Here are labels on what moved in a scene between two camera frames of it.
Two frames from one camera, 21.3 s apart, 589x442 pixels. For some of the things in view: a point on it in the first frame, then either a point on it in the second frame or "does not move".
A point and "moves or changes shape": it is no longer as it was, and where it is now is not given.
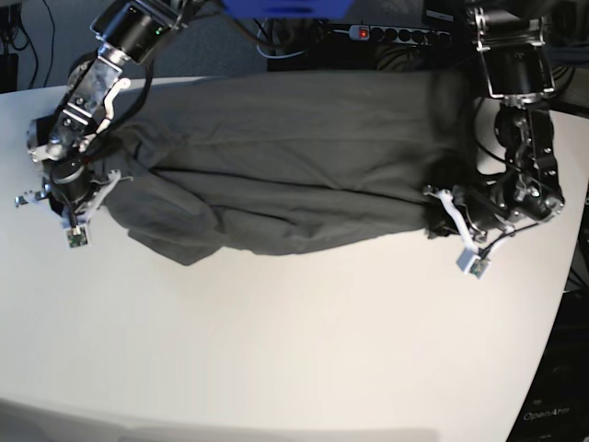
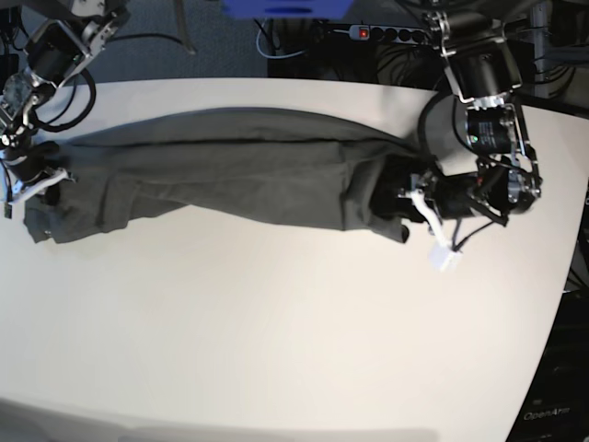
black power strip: x=408 y=36 does not move
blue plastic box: x=288 y=9 does not move
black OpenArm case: x=556 y=408 does not move
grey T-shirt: x=209 y=166 moves or changes shape
